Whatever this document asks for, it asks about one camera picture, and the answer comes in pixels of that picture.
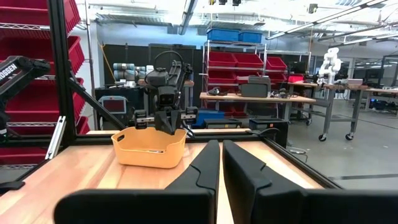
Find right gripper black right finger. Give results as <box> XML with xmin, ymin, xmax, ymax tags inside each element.
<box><xmin>222</xmin><ymin>139</ymin><xmax>398</xmax><ymax>224</ymax></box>

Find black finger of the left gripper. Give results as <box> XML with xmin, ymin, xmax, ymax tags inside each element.
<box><xmin>154</xmin><ymin>111</ymin><xmax>171</xmax><ymax>136</ymax></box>
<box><xmin>169</xmin><ymin>110</ymin><xmax>182</xmax><ymax>136</ymax></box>

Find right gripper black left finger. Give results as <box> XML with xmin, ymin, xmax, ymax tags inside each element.
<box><xmin>53</xmin><ymin>139</ymin><xmax>221</xmax><ymax>224</ymax></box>

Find blue box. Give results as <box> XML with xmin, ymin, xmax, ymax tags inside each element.
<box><xmin>192</xmin><ymin>108</ymin><xmax>225</xmax><ymax>128</ymax></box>

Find flat black box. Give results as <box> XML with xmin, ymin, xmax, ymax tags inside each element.
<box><xmin>203</xmin><ymin>118</ymin><xmax>243</xmax><ymax>129</ymax></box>

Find yellow plastic bin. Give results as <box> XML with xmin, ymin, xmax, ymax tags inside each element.
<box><xmin>111</xmin><ymin>126</ymin><xmax>187</xmax><ymax>169</ymax></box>

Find grey device red screen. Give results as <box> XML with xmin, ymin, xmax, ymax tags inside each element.
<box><xmin>98</xmin><ymin>95</ymin><xmax>128</xmax><ymax>116</ymax></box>

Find shelf rack red bins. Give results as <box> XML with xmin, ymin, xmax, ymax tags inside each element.
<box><xmin>201</xmin><ymin>40</ymin><xmax>289</xmax><ymax>110</ymax></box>

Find grey-blue rolls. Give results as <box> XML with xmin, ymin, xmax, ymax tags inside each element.
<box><xmin>113</xmin><ymin>63</ymin><xmax>147</xmax><ymax>82</ymax></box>

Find wooden workbench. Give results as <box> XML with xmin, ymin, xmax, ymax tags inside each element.
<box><xmin>199</xmin><ymin>92</ymin><xmax>317</xmax><ymax>125</ymax></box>

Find grey equipment case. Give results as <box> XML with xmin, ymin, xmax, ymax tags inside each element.
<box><xmin>241</xmin><ymin>76</ymin><xmax>271</xmax><ymax>98</ymax></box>

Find dark room divider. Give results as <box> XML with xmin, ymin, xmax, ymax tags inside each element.
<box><xmin>102</xmin><ymin>43</ymin><xmax>203</xmax><ymax>94</ymax></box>

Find red plastic storage bin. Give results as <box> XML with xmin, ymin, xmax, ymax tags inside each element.
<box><xmin>6</xmin><ymin>77</ymin><xmax>86</xmax><ymax>124</ymax></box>
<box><xmin>0</xmin><ymin>35</ymin><xmax>85</xmax><ymax>75</ymax></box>
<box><xmin>6</xmin><ymin>116</ymin><xmax>91</xmax><ymax>139</ymax></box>
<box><xmin>0</xmin><ymin>0</ymin><xmax>81</xmax><ymax>32</ymax></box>
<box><xmin>0</xmin><ymin>147</ymin><xmax>47</xmax><ymax>166</ymax></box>

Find blue plastic bin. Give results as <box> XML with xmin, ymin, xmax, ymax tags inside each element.
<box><xmin>206</xmin><ymin>28</ymin><xmax>240</xmax><ymax>42</ymax></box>
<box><xmin>238</xmin><ymin>30</ymin><xmax>264</xmax><ymax>44</ymax></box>

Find short ceiling light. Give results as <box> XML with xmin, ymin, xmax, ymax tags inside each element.
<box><xmin>178</xmin><ymin>0</ymin><xmax>199</xmax><ymax>35</ymax></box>

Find silver aluminium bar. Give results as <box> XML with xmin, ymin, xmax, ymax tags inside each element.
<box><xmin>45</xmin><ymin>115</ymin><xmax>67</xmax><ymax>160</ymax></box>

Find workbench with casters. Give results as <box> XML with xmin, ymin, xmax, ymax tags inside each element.
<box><xmin>287</xmin><ymin>81</ymin><xmax>369</xmax><ymax>142</ymax></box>

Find angled long ceiling light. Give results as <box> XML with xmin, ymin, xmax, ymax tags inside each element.
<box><xmin>266</xmin><ymin>0</ymin><xmax>388</xmax><ymax>40</ymax></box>

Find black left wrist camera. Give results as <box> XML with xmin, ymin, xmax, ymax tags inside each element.
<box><xmin>157</xmin><ymin>86</ymin><xmax>180</xmax><ymax>107</ymax></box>

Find floor cable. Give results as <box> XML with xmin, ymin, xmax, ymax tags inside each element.
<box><xmin>285</xmin><ymin>146</ymin><xmax>309</xmax><ymax>163</ymax></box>

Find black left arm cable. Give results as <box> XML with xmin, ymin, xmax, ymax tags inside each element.
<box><xmin>154</xmin><ymin>50</ymin><xmax>185</xmax><ymax>74</ymax></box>

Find yellow wall cable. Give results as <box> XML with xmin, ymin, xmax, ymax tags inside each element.
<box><xmin>98</xmin><ymin>42</ymin><xmax>116</xmax><ymax>82</ymax></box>

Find chrome rack post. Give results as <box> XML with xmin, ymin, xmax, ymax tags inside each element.
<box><xmin>84</xmin><ymin>0</ymin><xmax>96</xmax><ymax>129</ymax></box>

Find black aluminium table frame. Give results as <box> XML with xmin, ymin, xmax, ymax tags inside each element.
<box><xmin>0</xmin><ymin>0</ymin><xmax>343</xmax><ymax>194</ymax></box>

